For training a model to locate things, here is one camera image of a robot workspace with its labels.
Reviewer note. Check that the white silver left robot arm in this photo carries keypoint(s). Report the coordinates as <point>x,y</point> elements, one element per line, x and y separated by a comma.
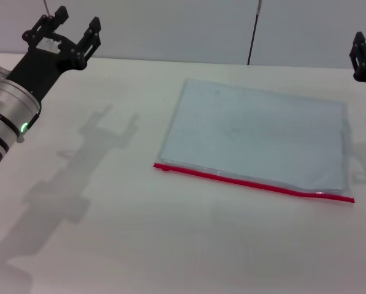
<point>5,107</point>

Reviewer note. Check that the clear document bag red zipper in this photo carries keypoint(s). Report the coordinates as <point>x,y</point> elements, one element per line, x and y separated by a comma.
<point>256,134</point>

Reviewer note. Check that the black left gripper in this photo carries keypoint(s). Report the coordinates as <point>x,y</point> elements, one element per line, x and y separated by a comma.
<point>41,69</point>

